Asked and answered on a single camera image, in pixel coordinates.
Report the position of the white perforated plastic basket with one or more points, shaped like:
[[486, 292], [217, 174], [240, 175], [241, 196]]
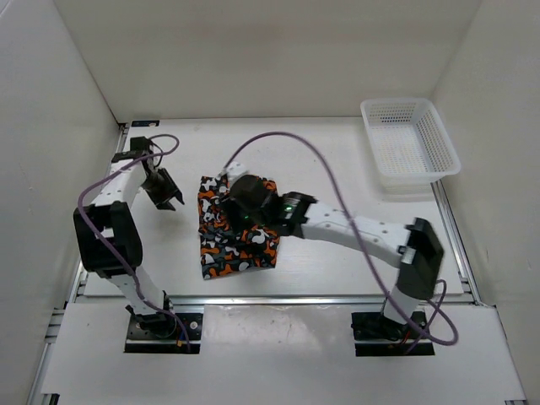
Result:
[[409, 142]]

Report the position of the aluminium left side rail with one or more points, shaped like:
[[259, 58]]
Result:
[[65, 163]]

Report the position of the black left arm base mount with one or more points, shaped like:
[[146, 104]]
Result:
[[162, 334]]

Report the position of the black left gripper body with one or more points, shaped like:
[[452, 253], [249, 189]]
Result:
[[158, 186]]

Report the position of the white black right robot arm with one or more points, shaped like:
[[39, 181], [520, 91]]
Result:
[[413, 249]]

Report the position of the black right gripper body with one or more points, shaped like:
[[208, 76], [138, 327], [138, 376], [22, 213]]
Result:
[[244, 218]]

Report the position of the aluminium front table rail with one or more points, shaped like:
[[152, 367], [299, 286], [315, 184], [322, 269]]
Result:
[[452, 299]]

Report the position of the orange camouflage shorts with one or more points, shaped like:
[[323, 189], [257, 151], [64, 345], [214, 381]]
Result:
[[223, 250]]

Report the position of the small black blue label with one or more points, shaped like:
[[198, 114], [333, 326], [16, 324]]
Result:
[[145, 123]]

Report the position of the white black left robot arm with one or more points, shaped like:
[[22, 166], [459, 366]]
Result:
[[109, 242]]

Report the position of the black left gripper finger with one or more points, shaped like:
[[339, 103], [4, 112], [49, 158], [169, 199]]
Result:
[[172, 191], [166, 205]]

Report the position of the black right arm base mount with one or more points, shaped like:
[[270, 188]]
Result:
[[376, 336]]

